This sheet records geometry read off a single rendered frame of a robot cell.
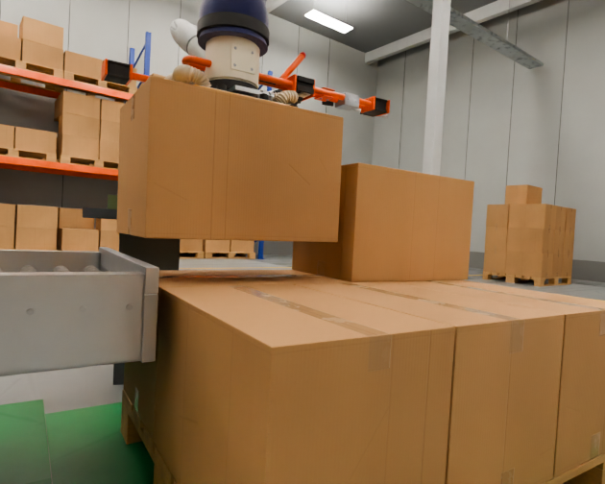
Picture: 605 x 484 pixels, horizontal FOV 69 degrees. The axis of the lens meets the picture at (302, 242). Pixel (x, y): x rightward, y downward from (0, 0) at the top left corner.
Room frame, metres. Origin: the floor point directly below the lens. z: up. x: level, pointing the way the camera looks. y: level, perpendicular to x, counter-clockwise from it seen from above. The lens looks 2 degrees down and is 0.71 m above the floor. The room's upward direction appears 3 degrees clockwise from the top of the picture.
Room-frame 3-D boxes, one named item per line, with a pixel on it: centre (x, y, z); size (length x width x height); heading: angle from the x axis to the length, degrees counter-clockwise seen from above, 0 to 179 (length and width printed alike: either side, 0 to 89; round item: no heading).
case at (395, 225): (1.78, -0.32, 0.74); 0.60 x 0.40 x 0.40; 122
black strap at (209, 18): (1.41, 0.26, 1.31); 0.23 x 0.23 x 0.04
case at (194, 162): (1.41, 0.25, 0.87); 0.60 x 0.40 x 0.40; 123
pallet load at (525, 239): (7.81, -4.05, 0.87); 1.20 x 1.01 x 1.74; 128
